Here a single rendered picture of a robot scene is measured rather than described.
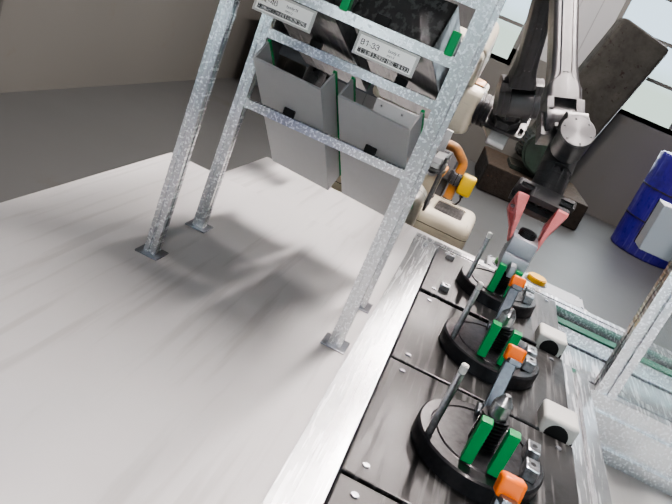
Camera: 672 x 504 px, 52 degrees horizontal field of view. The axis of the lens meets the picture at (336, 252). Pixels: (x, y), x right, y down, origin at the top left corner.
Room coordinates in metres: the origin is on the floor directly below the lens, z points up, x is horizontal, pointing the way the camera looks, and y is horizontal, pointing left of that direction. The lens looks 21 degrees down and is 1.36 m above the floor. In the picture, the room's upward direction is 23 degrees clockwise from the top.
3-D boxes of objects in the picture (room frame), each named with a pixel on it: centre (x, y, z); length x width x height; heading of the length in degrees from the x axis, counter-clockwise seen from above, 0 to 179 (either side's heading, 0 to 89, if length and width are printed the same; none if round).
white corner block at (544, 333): (1.00, -0.36, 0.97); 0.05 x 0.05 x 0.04; 83
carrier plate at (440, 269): (1.11, -0.28, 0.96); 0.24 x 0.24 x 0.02; 83
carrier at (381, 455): (0.61, -0.21, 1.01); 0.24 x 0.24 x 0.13; 83
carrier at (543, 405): (0.86, -0.25, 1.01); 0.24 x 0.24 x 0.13; 83
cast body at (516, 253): (1.10, -0.28, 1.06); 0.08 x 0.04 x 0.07; 173
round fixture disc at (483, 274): (1.11, -0.28, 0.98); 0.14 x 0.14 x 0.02
